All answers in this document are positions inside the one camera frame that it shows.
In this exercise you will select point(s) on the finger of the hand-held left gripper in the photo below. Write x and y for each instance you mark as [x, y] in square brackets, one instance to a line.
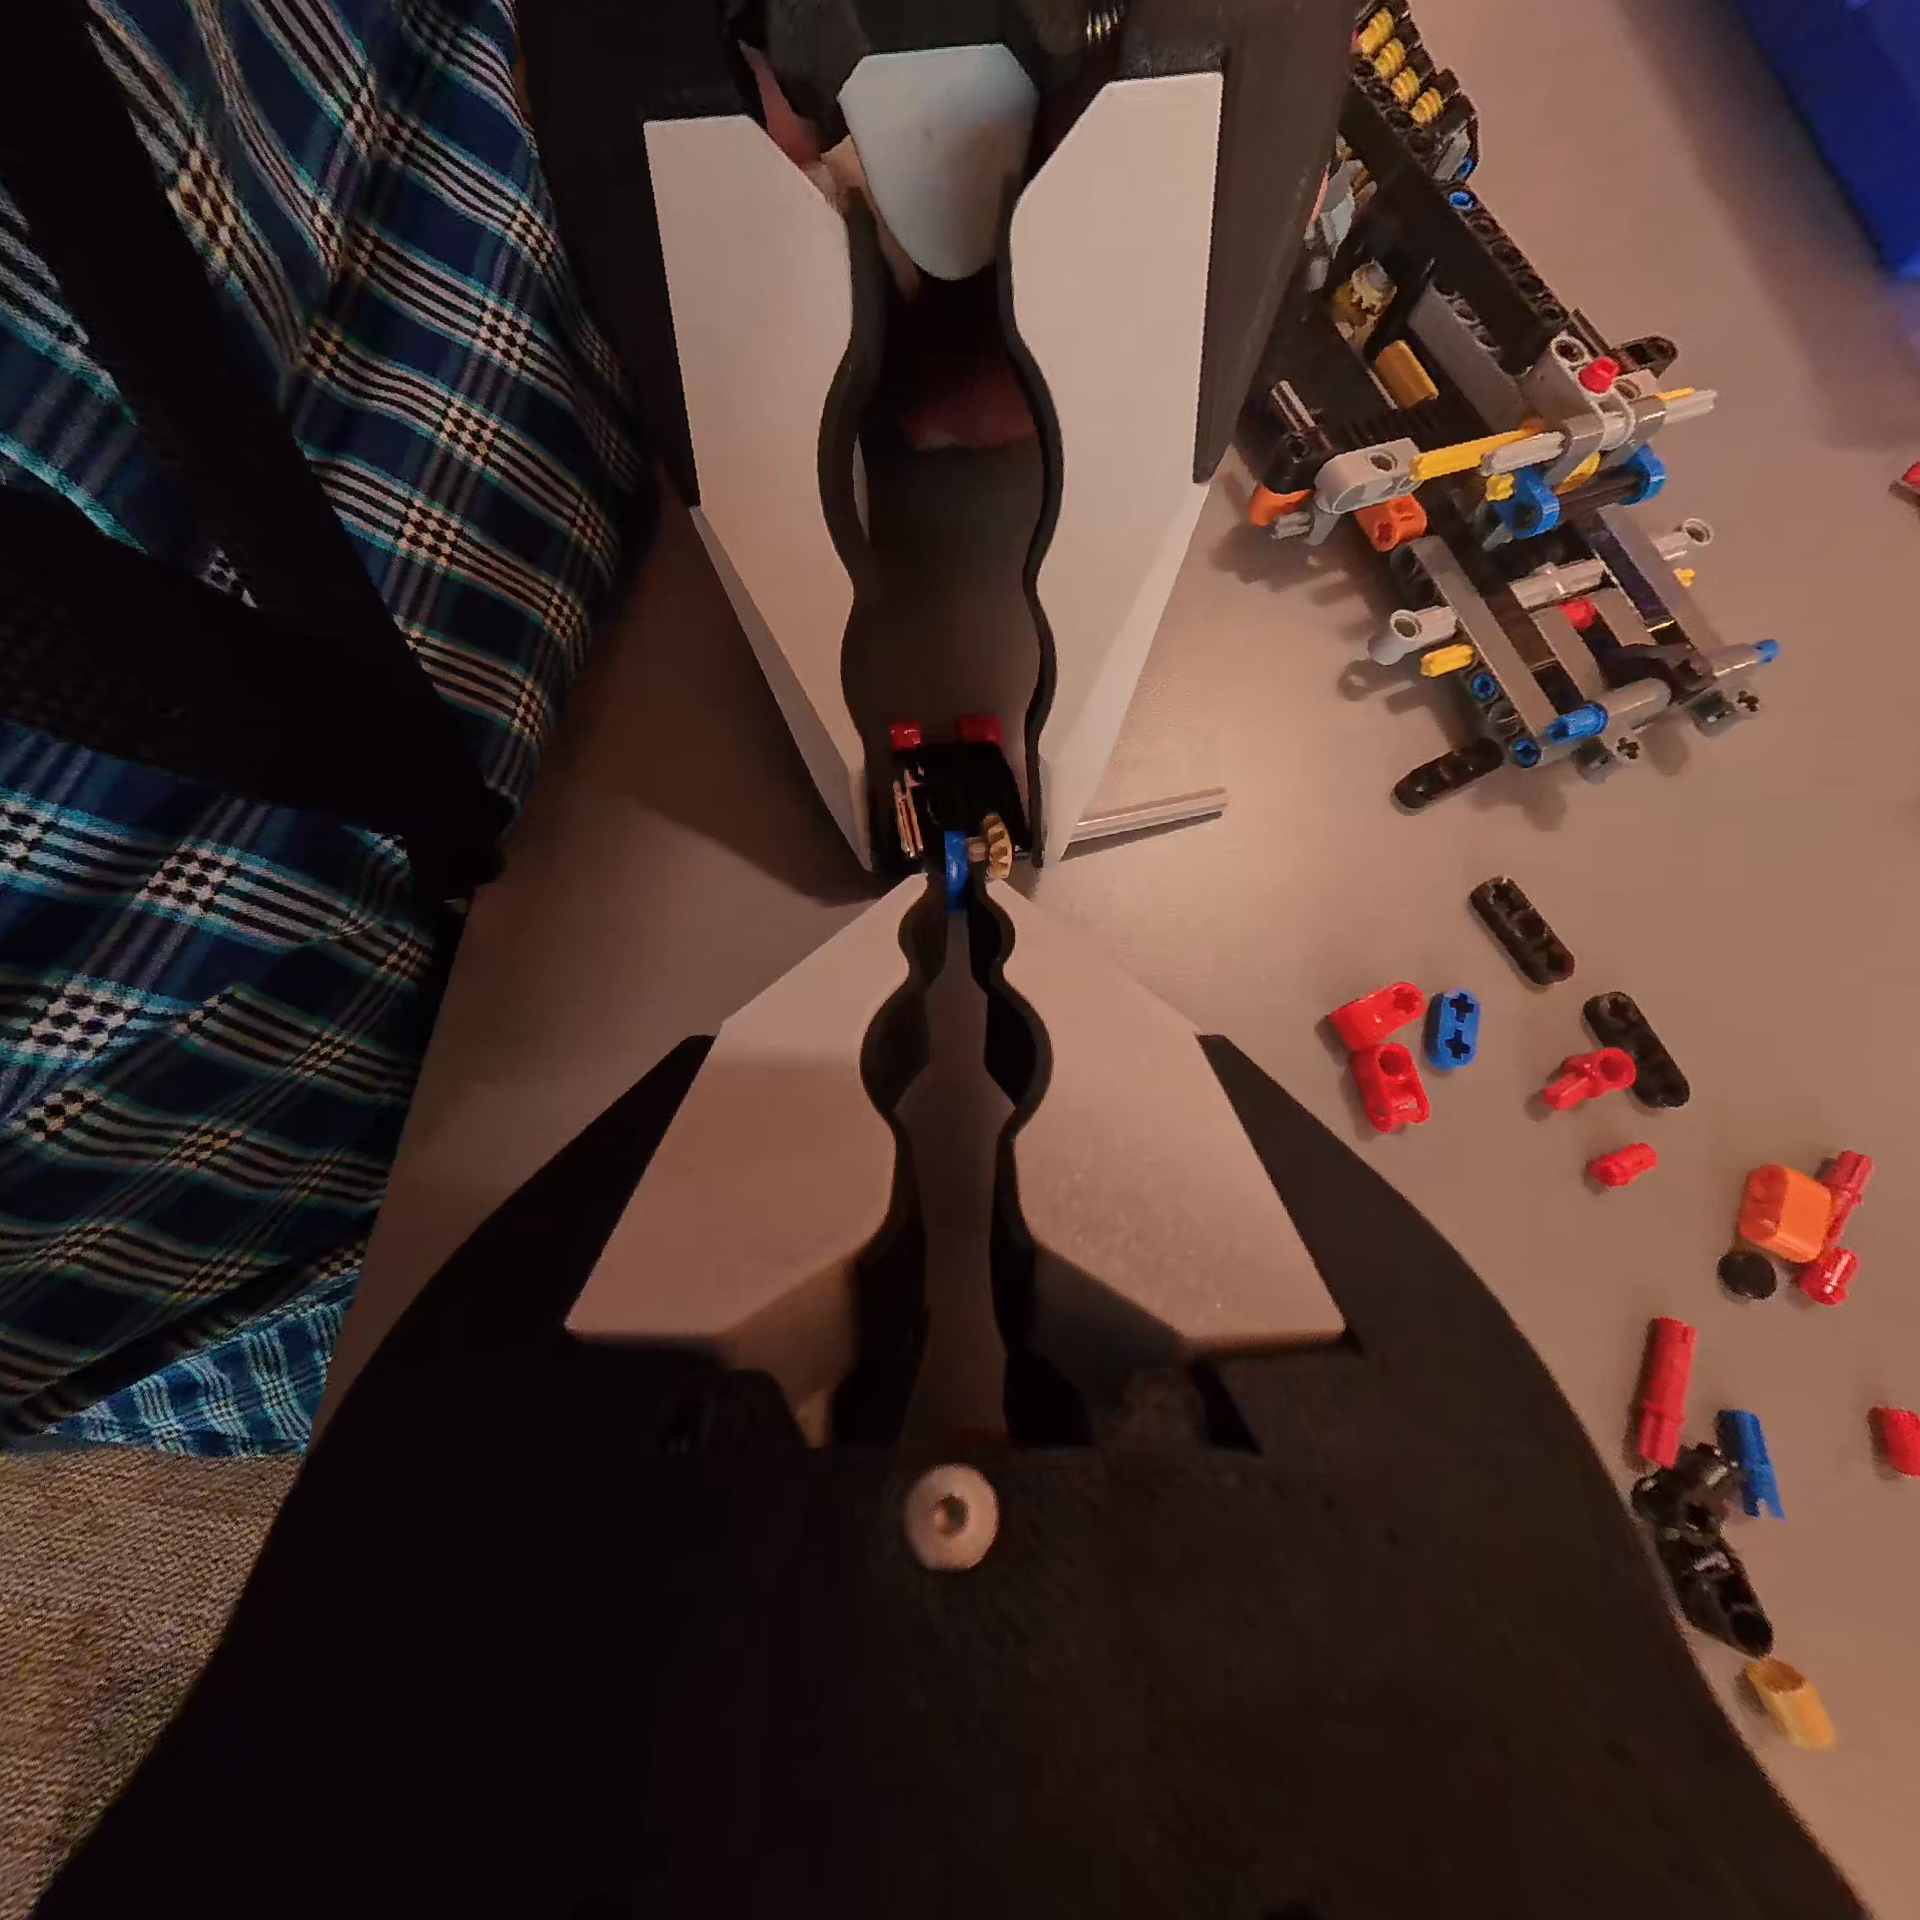
[750, 345]
[1125, 376]

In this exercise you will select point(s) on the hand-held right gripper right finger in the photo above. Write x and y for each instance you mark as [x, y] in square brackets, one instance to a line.
[1171, 1215]

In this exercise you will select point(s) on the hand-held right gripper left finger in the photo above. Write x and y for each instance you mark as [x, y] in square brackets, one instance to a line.
[750, 1200]

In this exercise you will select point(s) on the large lego technic chassis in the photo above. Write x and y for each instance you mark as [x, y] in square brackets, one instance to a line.
[1501, 450]

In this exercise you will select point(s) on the long grey lego axle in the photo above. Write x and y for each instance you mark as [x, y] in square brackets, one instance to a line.
[1156, 812]

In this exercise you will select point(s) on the small black lego subassembly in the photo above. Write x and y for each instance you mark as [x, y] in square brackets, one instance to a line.
[962, 786]

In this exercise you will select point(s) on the orange lego connector block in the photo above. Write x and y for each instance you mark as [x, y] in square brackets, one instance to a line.
[1781, 1212]

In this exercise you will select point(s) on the red lego perpendicular connector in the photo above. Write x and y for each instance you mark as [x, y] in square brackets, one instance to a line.
[1394, 1088]
[1372, 1020]

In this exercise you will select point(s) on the blue two-hole lego beam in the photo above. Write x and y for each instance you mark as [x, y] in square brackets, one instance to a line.
[1453, 1028]

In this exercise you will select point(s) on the red lego pin connector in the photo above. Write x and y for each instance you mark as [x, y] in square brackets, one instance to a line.
[1590, 1076]

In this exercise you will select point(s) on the black lego beam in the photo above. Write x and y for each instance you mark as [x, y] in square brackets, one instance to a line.
[1521, 931]
[1637, 1050]

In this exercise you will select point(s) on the small red lego bush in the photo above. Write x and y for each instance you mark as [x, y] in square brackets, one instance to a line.
[1625, 1163]
[1899, 1440]

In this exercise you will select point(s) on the long red lego pin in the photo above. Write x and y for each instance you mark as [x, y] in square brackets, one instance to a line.
[1662, 1388]

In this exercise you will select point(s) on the round black lego piece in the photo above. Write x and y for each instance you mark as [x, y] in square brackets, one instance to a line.
[1747, 1276]

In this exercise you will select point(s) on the black lego connector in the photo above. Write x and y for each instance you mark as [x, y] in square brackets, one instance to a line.
[1725, 1597]
[1681, 1499]

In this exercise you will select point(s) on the short blue lego pin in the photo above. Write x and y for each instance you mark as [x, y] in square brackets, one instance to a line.
[1747, 1463]

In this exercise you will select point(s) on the yellow lego connector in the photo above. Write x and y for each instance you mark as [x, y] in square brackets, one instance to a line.
[1788, 1704]

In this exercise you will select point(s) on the person's blue plaid shirt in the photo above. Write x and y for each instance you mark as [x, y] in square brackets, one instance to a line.
[226, 1050]

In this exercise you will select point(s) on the blue storage bin white label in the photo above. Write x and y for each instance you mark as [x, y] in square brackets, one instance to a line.
[1862, 105]

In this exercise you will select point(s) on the grey upholstered chair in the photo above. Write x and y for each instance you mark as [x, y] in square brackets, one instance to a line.
[107, 1651]

